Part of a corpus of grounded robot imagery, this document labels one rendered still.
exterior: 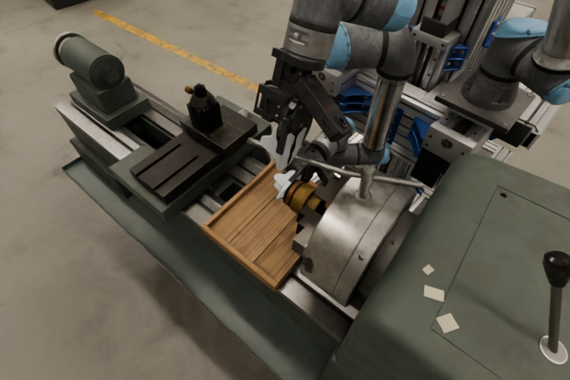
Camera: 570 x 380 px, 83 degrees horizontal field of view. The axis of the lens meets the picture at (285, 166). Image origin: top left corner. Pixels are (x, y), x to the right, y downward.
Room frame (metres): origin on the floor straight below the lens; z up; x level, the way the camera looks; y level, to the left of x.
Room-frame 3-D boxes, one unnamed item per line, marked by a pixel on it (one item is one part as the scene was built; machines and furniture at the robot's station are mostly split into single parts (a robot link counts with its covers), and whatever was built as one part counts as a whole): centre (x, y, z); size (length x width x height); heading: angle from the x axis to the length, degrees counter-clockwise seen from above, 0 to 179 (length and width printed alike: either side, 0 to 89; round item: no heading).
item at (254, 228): (0.55, 0.03, 0.89); 0.36 x 0.30 x 0.04; 141
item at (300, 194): (0.48, -0.05, 1.08); 0.09 x 0.09 x 0.09; 51
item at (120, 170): (0.84, 0.34, 0.90); 0.53 x 0.30 x 0.06; 141
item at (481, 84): (0.82, -0.63, 1.21); 0.15 x 0.15 x 0.10
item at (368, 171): (0.39, -0.16, 1.26); 0.02 x 0.02 x 0.12
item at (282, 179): (0.53, 0.01, 1.10); 0.09 x 0.06 x 0.03; 141
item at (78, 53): (1.14, 0.77, 1.01); 0.30 x 0.20 x 0.29; 51
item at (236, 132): (0.83, 0.25, 1.00); 0.20 x 0.10 x 0.05; 51
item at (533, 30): (0.81, -0.63, 1.33); 0.13 x 0.12 x 0.14; 18
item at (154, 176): (0.79, 0.31, 0.95); 0.43 x 0.18 x 0.04; 141
